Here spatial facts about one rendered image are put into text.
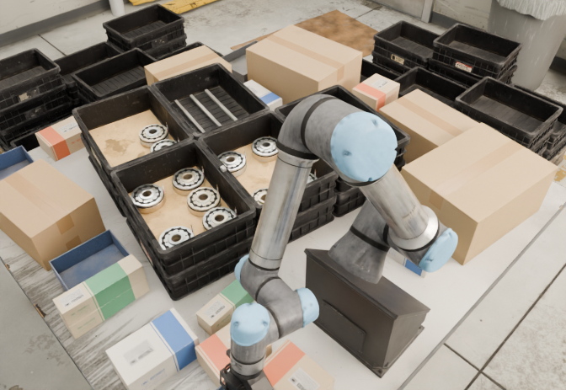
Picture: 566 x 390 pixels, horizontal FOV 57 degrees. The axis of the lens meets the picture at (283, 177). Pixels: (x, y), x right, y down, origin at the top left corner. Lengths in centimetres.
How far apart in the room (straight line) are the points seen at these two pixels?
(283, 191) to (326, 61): 120
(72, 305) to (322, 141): 87
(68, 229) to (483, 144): 137
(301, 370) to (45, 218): 88
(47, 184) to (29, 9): 307
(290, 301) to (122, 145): 106
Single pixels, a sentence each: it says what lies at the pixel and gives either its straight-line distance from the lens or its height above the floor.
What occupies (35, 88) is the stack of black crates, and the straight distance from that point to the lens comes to 302.
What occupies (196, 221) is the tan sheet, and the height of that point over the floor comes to 83.
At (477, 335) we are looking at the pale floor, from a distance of 247.
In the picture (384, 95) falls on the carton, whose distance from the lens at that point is 213.
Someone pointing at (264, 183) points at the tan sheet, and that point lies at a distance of 172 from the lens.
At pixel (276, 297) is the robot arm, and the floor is 109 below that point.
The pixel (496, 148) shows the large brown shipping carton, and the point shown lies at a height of 90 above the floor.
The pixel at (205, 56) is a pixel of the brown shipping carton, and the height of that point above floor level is 86.
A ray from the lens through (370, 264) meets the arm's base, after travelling 135.
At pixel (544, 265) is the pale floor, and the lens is 282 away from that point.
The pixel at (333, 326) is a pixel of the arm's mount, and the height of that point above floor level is 76.
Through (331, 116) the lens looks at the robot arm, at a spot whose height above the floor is 145.
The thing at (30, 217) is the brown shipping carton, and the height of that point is 86.
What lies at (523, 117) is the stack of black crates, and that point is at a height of 49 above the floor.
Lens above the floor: 201
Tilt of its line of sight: 43 degrees down
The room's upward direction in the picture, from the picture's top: 1 degrees counter-clockwise
